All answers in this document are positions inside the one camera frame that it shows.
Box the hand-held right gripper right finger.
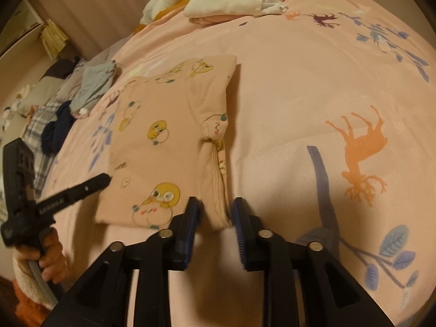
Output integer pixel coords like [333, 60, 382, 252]
[232, 196, 396, 327]

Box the person's left hand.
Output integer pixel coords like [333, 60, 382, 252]
[17, 228, 67, 283]

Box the white cabinet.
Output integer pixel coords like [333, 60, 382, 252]
[0, 0, 45, 58]

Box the pink animal print bedsheet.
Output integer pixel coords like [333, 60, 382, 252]
[12, 0, 436, 327]

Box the white and orange fluffy cloth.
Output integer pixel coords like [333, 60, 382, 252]
[133, 0, 200, 35]

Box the dark brown cloth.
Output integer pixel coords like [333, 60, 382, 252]
[44, 58, 86, 79]

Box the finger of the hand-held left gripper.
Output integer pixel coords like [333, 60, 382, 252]
[62, 173, 112, 208]

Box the yellow striped cloth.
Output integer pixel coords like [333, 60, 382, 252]
[40, 20, 70, 58]

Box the person's left forearm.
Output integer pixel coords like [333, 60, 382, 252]
[12, 252, 58, 327]

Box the pink folded cloth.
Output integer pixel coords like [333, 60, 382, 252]
[189, 13, 246, 28]

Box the plaid cloth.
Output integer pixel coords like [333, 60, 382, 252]
[20, 105, 57, 198]

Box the beige curtain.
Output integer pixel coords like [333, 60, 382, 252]
[31, 0, 157, 52]

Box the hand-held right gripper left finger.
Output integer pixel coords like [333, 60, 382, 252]
[41, 196, 204, 327]

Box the grey-blue garment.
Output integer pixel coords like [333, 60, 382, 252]
[70, 60, 118, 116]

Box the grey cable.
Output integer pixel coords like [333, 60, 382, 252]
[27, 259, 58, 307]

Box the mauve cloth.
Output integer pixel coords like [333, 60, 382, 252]
[54, 46, 120, 103]

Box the navy cloth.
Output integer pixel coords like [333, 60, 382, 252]
[41, 100, 74, 155]

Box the white crumpled cloth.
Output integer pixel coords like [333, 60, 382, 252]
[2, 102, 21, 130]

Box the pink cartoon print garment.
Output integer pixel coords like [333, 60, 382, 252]
[95, 54, 237, 234]

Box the beige pillow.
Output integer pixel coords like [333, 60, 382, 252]
[15, 77, 62, 116]

